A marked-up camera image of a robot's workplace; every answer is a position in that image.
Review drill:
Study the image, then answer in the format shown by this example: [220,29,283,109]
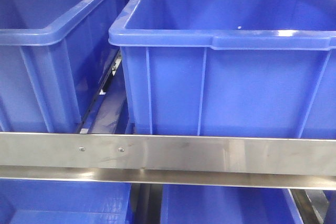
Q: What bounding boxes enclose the blue upper bin right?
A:
[109,0,335,139]

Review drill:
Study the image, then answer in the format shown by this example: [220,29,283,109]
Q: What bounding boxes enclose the blue bin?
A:
[160,185,303,223]
[1,179,133,223]
[109,0,335,139]
[1,0,124,133]

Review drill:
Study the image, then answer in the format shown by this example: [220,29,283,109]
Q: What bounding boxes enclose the blue lower bin right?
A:
[160,185,303,223]

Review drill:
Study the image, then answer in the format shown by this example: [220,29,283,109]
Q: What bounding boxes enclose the steel shelf front beam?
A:
[1,132,335,190]

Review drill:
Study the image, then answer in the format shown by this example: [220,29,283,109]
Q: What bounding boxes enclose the blue upper bin left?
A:
[1,0,124,133]

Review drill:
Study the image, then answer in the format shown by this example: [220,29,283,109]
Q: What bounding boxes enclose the blue lower bin left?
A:
[1,179,133,223]

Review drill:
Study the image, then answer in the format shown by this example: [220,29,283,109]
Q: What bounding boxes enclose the steel shelf divider rail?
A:
[76,52,130,134]

